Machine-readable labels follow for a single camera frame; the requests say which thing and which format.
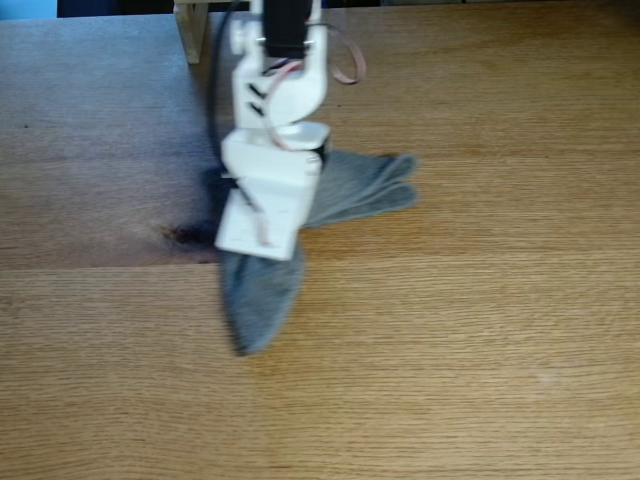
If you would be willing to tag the grey terry cleaning cloth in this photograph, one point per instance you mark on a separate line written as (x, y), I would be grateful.
(265, 300)

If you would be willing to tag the pale wooden stand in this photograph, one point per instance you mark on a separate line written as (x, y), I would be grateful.
(191, 30)

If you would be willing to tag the light blue background object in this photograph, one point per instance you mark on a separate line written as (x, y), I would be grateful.
(27, 8)

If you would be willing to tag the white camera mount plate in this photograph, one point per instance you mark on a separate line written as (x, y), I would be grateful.
(255, 225)

